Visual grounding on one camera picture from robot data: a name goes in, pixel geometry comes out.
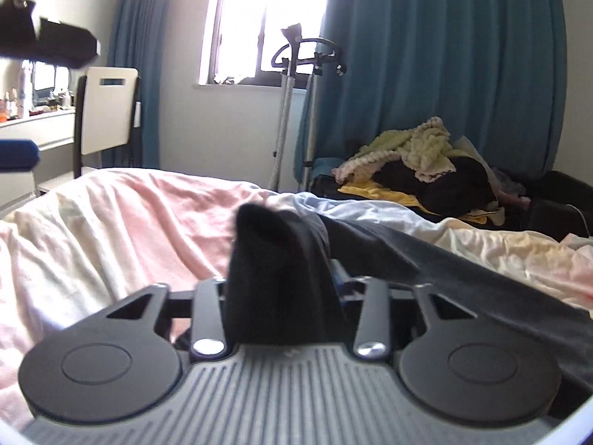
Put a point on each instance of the teal curtain right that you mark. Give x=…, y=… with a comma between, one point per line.
x=495, y=72

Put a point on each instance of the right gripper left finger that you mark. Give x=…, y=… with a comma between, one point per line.
x=140, y=324

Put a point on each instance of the white black chair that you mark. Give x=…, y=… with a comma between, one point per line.
x=106, y=106

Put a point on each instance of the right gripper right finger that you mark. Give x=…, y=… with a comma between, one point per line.
x=373, y=341

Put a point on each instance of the yellow cloth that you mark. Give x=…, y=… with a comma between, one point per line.
x=373, y=191

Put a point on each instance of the dark navy garment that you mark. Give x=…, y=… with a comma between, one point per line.
x=350, y=331

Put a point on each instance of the blue curtain left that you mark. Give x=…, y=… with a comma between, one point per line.
x=137, y=41

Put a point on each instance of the black sofa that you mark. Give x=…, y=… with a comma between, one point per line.
x=560, y=205

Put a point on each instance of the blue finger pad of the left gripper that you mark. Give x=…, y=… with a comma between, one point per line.
x=18, y=155

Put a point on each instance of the cream knitted blanket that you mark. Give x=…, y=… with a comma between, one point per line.
x=424, y=149

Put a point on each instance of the white desk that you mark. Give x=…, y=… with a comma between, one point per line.
x=53, y=134

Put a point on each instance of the window frame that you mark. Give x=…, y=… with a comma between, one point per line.
x=242, y=35

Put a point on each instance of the black clothes pile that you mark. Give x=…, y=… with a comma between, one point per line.
x=453, y=194

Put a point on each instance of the pastel bed sheet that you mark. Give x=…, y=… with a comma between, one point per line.
x=94, y=241

